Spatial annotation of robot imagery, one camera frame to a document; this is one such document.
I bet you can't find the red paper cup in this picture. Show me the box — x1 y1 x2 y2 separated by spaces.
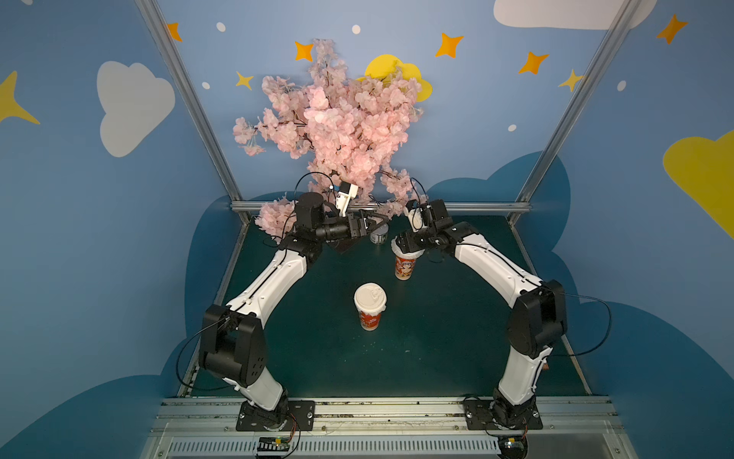
354 283 387 331
395 254 417 281

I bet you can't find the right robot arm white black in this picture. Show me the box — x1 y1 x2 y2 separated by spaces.
392 200 571 430

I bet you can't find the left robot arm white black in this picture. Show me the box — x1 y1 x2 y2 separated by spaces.
196 192 388 431

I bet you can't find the silver tin can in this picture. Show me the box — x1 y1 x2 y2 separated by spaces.
370 225 389 245

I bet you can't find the brown square tree base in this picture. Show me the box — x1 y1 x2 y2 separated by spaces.
327 238 362 254

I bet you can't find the pink cherry blossom tree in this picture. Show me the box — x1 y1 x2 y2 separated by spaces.
232 39 432 218

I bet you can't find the right small circuit board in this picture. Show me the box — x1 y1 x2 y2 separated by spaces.
498 437 529 459

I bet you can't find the small circuit board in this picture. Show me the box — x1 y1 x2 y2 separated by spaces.
255 437 292 456
498 437 529 459

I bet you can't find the left small circuit board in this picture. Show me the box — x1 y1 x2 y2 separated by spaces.
255 437 292 456

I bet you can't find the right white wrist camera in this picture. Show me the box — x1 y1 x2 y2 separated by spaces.
404 207 425 233

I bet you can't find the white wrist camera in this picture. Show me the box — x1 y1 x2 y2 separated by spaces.
336 181 359 217
404 207 425 233

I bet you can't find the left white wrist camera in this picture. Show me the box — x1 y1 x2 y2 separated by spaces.
336 181 359 217

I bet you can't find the back aluminium frame bar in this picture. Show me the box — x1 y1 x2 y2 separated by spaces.
231 201 531 215

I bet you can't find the left aluminium frame post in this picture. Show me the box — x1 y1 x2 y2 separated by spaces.
135 0 242 201

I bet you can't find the aluminium frame post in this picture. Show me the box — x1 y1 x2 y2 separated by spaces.
515 0 642 208
135 0 242 201

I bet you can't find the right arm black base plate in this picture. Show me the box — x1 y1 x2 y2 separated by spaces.
462 398 544 431

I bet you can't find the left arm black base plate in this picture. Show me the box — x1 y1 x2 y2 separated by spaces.
235 400 315 431

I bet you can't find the aluminium front rail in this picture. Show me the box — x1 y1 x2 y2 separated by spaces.
141 396 637 458

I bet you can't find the right aluminium frame post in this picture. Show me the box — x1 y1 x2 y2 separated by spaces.
515 0 642 208

